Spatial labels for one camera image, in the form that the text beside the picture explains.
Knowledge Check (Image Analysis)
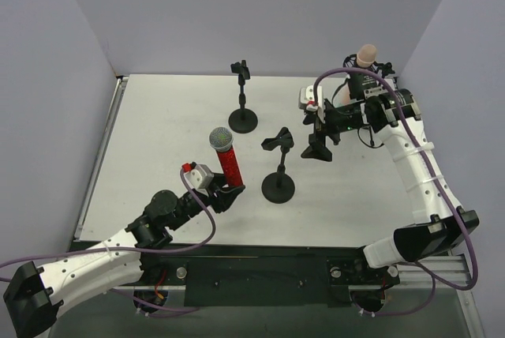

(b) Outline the red glitter microphone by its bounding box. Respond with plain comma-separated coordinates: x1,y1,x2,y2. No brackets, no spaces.
209,126,244,186

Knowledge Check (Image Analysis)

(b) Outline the pink microphone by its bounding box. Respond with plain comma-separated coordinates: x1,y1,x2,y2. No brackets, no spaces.
343,44,377,101

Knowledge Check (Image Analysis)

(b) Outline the black round-base clip stand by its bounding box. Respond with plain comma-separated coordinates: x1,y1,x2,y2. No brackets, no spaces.
261,126,295,204

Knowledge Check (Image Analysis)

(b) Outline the black tripod shock-mount stand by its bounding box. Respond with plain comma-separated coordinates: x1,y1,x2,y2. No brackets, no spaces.
342,53,396,78

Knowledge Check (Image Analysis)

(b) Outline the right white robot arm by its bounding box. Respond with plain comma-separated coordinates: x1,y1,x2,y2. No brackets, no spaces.
298,68,479,269

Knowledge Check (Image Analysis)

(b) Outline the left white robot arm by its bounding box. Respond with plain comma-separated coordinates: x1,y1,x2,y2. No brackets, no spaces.
3,171,245,337

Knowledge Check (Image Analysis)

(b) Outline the black round-base rear stand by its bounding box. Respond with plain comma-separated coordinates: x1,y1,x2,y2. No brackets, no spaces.
228,60,258,133

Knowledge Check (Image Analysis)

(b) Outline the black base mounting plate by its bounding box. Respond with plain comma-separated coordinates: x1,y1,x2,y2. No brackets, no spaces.
136,245,400,307

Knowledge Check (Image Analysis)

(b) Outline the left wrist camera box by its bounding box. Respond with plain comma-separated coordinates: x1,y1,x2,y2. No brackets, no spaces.
181,163,214,190

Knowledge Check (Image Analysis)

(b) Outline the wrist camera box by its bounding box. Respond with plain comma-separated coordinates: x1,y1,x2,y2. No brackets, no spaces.
181,163,214,190
298,85,324,113

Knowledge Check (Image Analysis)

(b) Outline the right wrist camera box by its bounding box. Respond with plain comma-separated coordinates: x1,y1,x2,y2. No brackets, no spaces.
298,85,324,113

